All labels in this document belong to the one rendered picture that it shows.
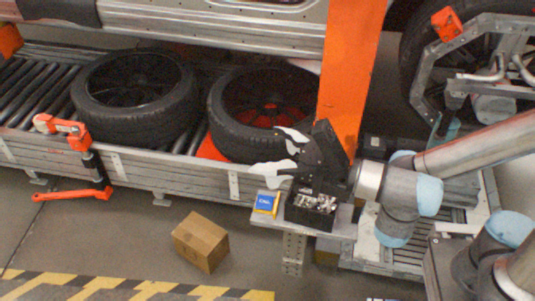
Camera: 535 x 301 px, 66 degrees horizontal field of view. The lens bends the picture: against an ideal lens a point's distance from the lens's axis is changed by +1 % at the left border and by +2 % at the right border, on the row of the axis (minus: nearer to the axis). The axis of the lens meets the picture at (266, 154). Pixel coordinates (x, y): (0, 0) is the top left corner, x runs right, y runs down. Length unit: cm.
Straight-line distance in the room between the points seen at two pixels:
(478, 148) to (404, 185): 17
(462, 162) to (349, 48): 58
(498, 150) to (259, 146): 126
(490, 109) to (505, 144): 85
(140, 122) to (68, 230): 70
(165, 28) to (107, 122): 54
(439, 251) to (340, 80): 60
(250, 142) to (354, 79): 72
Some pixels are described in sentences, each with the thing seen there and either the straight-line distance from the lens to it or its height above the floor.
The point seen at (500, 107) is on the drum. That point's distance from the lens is 171.
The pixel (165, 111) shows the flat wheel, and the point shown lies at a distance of 214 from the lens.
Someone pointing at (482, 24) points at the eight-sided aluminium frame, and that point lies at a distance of 167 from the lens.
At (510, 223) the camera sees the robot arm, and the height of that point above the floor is 105.
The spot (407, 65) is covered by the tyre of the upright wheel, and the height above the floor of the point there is 86.
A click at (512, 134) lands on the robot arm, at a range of 86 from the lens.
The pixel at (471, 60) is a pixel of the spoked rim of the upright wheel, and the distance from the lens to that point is 187.
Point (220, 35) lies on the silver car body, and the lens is 202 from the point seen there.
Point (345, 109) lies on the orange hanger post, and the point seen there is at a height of 90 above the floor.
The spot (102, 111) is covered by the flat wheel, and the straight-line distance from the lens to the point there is 220.
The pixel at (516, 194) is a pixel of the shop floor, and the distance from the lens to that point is 271.
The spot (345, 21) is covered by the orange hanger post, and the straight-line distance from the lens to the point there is 128.
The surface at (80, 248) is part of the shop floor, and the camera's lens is 232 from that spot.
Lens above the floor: 182
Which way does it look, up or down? 46 degrees down
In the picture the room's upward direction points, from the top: straight up
